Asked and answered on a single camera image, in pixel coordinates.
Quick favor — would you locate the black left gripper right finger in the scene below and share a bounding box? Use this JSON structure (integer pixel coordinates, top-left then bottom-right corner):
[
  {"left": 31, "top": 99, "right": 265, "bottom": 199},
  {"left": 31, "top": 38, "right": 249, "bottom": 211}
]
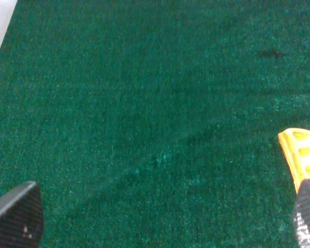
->
[{"left": 293, "top": 179, "right": 310, "bottom": 247}]

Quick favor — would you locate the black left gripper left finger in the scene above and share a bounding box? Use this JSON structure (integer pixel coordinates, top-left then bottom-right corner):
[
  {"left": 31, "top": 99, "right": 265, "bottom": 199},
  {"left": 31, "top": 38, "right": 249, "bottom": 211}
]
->
[{"left": 0, "top": 181, "right": 44, "bottom": 248}]

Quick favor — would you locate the green felt table mat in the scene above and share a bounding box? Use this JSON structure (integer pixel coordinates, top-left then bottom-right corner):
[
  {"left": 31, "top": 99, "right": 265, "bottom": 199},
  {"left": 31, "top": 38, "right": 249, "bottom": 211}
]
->
[{"left": 0, "top": 1, "right": 310, "bottom": 247}]

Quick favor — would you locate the yellow orange waffle toy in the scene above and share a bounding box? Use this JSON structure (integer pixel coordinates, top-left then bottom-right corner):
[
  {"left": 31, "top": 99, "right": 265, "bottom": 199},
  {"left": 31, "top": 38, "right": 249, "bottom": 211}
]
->
[{"left": 278, "top": 128, "right": 310, "bottom": 192}]

